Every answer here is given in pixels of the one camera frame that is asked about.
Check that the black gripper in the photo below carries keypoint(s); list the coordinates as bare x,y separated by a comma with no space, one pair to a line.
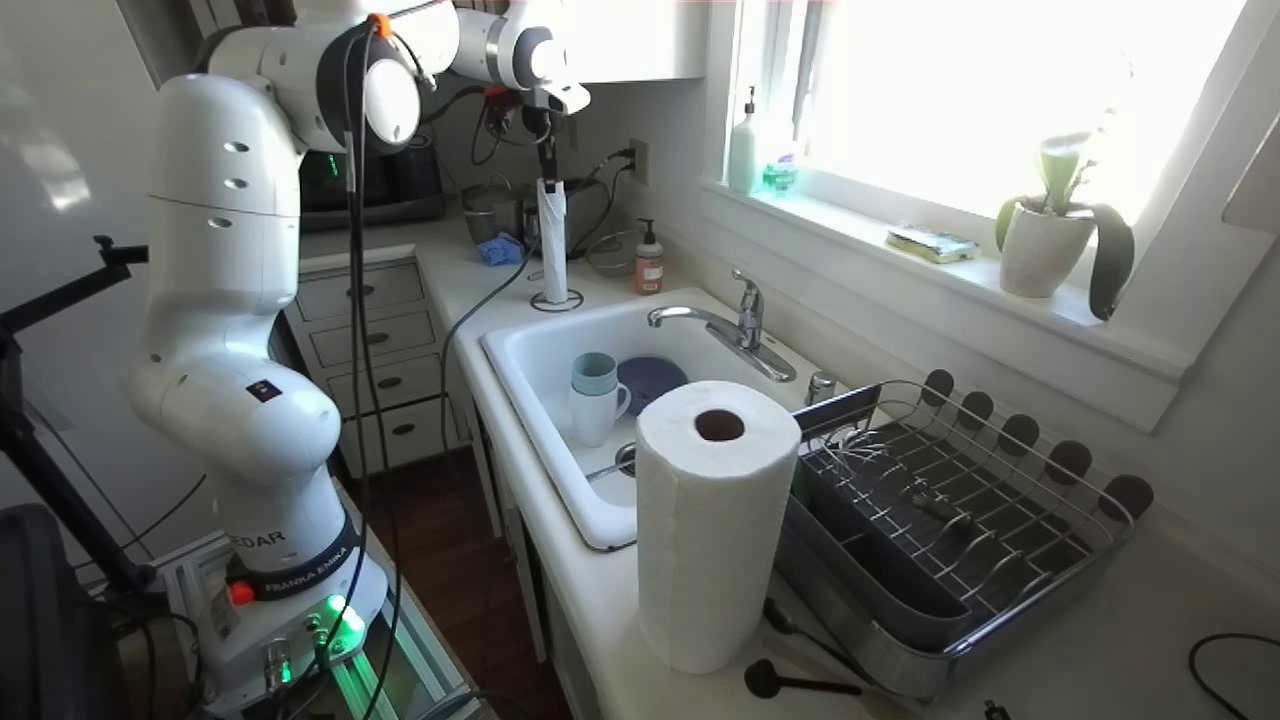
536,121

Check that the thin white paper towel roll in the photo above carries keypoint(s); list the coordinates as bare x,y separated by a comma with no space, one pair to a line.
554,243

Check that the robot base with green lights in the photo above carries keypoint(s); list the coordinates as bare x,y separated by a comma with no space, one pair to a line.
333,640

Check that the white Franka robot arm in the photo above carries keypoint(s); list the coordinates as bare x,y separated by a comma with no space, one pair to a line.
225,265

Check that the full white paper towel roll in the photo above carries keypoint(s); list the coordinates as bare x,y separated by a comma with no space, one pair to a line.
714,533

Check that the crumpled blue cloth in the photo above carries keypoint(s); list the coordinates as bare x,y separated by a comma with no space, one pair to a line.
500,248

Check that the orange soap pump bottle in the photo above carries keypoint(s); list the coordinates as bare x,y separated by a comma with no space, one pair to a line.
649,265

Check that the black microwave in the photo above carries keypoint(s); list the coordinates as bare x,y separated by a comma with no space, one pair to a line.
375,182

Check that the green dish soap bottle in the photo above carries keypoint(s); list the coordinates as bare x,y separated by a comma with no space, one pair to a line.
740,154

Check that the small teal glass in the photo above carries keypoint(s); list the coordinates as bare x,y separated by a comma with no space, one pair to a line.
783,175

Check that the teal and white mug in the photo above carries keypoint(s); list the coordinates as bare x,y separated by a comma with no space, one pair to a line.
595,394

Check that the white kitchen sink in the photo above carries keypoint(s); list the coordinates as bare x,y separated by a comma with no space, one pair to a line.
544,401

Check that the blue bowl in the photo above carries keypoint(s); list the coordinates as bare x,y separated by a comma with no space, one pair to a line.
653,380

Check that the chrome faucet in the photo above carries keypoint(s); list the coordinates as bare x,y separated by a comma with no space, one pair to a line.
740,333

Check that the white drawer cabinet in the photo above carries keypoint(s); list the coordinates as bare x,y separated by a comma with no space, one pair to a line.
382,361

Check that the yellow green sponge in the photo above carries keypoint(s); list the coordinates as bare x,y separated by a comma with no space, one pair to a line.
929,247

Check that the white sink base cabinet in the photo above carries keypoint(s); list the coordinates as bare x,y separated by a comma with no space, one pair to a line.
532,584

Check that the white plant pot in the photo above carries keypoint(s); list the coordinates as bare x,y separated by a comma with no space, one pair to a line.
1041,254

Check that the metal dish rack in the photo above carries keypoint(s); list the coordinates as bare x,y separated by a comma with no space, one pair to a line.
963,533

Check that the green houseplant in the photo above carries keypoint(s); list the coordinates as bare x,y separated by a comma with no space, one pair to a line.
1114,254

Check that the black ladle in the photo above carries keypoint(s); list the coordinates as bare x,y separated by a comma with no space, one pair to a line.
784,680

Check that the beige wall outlet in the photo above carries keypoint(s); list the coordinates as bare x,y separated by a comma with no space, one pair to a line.
633,163

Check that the black camera tripod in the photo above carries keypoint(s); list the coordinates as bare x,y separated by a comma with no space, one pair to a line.
54,442

